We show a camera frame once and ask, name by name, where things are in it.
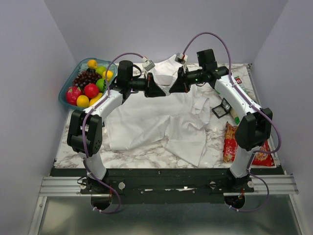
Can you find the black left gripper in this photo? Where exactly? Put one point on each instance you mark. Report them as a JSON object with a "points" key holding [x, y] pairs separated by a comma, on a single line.
{"points": [[151, 88]]}

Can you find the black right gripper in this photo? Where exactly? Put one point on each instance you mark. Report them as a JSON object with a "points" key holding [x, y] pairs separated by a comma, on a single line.
{"points": [[181, 84]]}

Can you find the white shirt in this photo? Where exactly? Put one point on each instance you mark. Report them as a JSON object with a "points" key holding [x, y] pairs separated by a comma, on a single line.
{"points": [[179, 119]]}

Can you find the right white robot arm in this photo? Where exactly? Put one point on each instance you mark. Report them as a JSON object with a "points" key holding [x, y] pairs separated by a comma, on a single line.
{"points": [[254, 122]]}

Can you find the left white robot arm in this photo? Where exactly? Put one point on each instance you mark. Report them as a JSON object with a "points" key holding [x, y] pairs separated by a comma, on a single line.
{"points": [[85, 133]]}

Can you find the yellow lemon right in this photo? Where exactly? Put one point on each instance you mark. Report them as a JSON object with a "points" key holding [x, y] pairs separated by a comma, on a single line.
{"points": [[107, 75]]}

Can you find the green lime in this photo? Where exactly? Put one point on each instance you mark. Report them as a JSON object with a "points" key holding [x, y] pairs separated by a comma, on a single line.
{"points": [[101, 84]]}

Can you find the green apple back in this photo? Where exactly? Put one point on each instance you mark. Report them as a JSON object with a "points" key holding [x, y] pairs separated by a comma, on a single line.
{"points": [[100, 70]]}

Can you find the green cassava chips bag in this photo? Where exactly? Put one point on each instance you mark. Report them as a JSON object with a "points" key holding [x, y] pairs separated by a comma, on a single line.
{"points": [[238, 103]]}

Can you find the yellow banana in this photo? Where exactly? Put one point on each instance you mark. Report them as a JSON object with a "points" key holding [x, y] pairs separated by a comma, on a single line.
{"points": [[94, 100]]}

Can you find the red apple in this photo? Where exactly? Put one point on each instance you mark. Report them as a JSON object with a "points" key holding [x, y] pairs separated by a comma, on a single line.
{"points": [[91, 90]]}

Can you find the purple grape bunch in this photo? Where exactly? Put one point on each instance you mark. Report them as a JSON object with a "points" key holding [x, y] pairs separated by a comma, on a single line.
{"points": [[86, 77]]}

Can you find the yellow lemon at basket back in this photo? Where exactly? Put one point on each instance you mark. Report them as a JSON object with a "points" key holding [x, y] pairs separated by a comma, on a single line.
{"points": [[92, 64]]}

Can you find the orange fruit front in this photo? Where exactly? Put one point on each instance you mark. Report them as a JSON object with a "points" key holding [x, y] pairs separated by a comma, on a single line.
{"points": [[82, 101]]}

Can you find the red dragon fruit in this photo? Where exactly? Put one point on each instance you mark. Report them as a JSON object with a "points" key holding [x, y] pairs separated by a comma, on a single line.
{"points": [[72, 93]]}

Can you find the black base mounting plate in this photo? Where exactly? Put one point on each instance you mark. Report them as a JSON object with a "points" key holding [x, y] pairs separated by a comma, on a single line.
{"points": [[224, 174]]}

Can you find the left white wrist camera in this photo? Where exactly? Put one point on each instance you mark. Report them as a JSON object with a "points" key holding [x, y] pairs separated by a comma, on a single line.
{"points": [[147, 65]]}

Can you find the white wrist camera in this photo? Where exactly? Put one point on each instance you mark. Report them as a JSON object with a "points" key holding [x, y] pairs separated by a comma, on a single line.
{"points": [[182, 59], [147, 65]]}

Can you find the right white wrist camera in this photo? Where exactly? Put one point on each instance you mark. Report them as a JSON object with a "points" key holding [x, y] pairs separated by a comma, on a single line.
{"points": [[182, 59]]}

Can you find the black wire stand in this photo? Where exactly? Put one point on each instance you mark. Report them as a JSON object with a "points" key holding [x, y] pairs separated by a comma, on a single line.
{"points": [[222, 109]]}

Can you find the aluminium rail frame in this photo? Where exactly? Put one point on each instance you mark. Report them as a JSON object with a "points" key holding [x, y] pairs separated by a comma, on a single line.
{"points": [[136, 189]]}

